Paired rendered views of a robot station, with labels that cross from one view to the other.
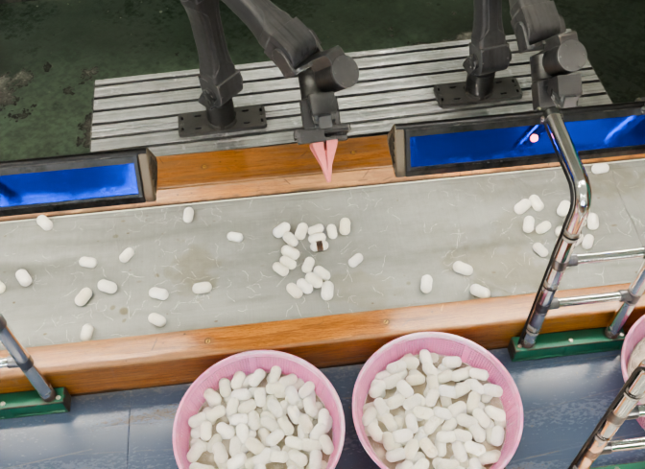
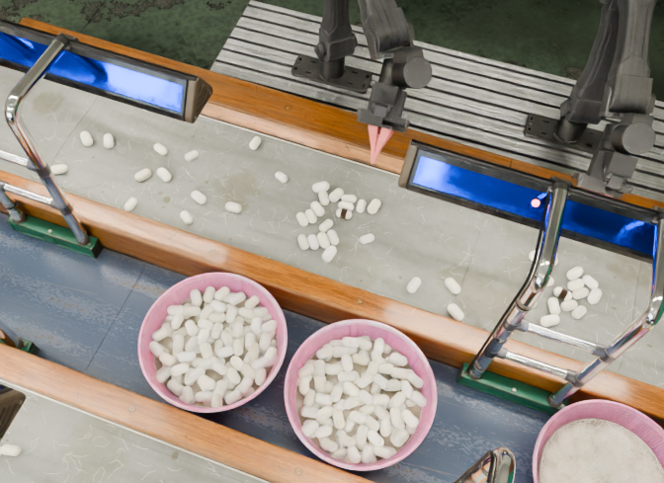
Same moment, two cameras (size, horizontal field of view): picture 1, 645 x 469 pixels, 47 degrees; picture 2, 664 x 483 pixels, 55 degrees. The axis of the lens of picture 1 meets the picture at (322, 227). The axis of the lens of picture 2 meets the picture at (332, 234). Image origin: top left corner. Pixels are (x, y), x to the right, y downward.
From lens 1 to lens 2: 0.27 m
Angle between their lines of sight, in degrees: 13
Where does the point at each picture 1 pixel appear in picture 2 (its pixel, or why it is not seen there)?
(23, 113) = (218, 5)
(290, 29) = (389, 16)
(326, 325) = (310, 281)
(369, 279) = (369, 259)
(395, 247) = (407, 242)
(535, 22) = (622, 93)
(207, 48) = (329, 7)
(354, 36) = (519, 40)
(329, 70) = (403, 66)
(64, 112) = not seen: hidden behind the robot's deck
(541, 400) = (462, 427)
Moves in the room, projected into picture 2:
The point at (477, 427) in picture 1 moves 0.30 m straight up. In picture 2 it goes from (386, 423) to (412, 364)
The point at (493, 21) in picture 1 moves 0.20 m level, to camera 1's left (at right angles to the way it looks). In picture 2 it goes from (600, 76) to (510, 46)
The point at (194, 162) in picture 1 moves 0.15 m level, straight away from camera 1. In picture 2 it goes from (282, 101) to (295, 54)
